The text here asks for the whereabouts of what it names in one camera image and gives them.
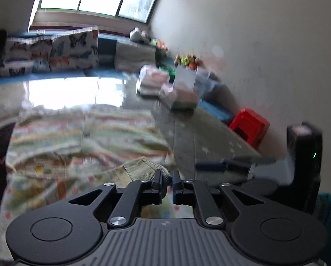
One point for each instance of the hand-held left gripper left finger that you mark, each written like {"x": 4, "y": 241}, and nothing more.
{"x": 157, "y": 188}

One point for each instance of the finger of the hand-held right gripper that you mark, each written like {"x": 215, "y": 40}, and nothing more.
{"x": 212, "y": 166}
{"x": 254, "y": 160}

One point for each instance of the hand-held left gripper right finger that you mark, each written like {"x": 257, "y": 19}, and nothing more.
{"x": 178, "y": 188}

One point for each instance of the green patterned pants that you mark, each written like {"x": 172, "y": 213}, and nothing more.
{"x": 71, "y": 144}

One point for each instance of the red plastic stool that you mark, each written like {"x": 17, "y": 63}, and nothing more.
{"x": 248, "y": 127}

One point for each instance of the open soft tissue pack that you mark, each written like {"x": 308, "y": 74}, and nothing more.
{"x": 182, "y": 97}

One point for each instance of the clear plastic storage bin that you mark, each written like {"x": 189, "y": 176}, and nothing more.
{"x": 212, "y": 84}

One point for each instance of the plastic wrapped tissue packs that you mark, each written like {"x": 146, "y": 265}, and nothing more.
{"x": 153, "y": 80}

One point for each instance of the brown green plush toys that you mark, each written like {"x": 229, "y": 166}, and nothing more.
{"x": 187, "y": 61}

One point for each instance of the blue cushioned bench sofa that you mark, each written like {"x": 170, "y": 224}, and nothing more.
{"x": 104, "y": 73}

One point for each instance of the orange green plush toy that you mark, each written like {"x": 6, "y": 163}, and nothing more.
{"x": 160, "y": 45}

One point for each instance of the grey pillow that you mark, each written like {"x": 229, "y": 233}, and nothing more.
{"x": 135, "y": 55}

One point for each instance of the white plush toy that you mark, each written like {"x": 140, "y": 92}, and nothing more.
{"x": 139, "y": 35}

